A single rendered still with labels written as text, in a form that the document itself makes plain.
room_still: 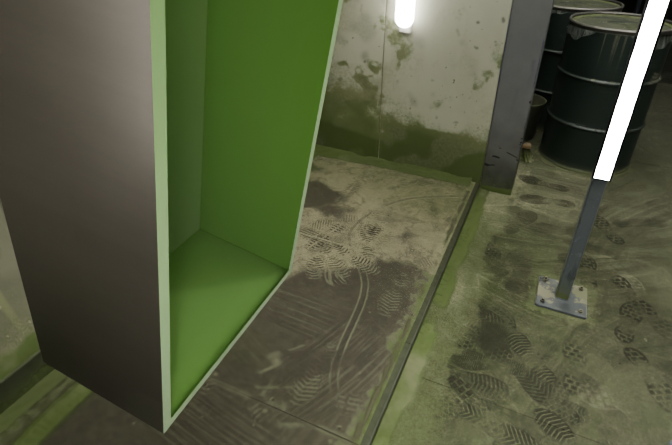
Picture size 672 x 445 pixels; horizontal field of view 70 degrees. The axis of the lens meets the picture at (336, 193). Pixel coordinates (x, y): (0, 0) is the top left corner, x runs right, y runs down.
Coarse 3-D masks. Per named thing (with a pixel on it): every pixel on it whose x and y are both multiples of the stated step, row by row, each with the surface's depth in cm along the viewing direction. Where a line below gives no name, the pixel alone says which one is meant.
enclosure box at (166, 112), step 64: (0, 0) 62; (64, 0) 58; (128, 0) 54; (192, 0) 113; (256, 0) 113; (320, 0) 107; (0, 64) 68; (64, 64) 63; (128, 64) 59; (192, 64) 123; (256, 64) 122; (320, 64) 115; (0, 128) 76; (64, 128) 69; (128, 128) 64; (192, 128) 134; (256, 128) 131; (0, 192) 85; (64, 192) 77; (128, 192) 70; (192, 192) 147; (256, 192) 143; (64, 256) 86; (128, 256) 78; (192, 256) 150; (256, 256) 155; (64, 320) 99; (128, 320) 88; (192, 320) 131; (128, 384) 101; (192, 384) 116
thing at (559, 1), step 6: (558, 0) 355; (564, 0) 354; (570, 0) 353; (576, 0) 355; (582, 0) 354; (588, 0) 353; (594, 0) 351; (600, 0) 350; (564, 6) 333; (570, 6) 333; (576, 6) 332; (582, 6) 332; (588, 6) 332; (594, 6) 333; (600, 6) 331; (606, 6) 333; (612, 6) 332; (618, 6) 330
